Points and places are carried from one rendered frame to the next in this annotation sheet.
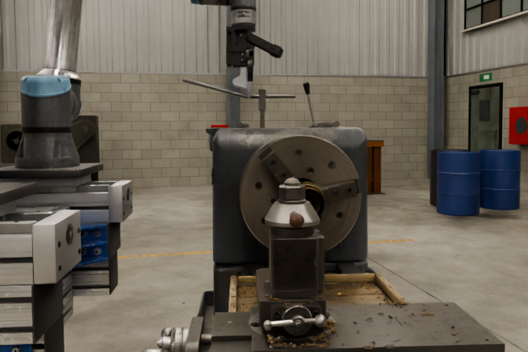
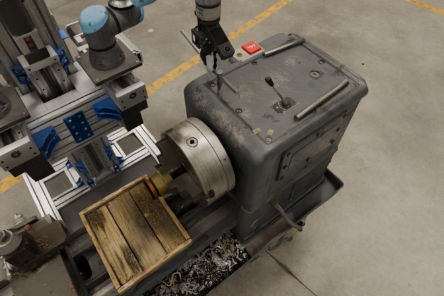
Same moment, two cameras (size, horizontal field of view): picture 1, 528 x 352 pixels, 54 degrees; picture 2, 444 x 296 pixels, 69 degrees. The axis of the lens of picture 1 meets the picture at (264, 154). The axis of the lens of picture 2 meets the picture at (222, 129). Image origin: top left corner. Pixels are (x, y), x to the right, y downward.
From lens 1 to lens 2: 1.53 m
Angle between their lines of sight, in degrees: 67
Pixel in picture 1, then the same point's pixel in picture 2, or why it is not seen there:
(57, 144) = (98, 57)
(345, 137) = (244, 152)
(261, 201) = not seen: hidden behind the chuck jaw
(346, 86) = not seen: outside the picture
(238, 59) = (199, 43)
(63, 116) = (98, 43)
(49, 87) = (85, 28)
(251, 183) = not seen: hidden behind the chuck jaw
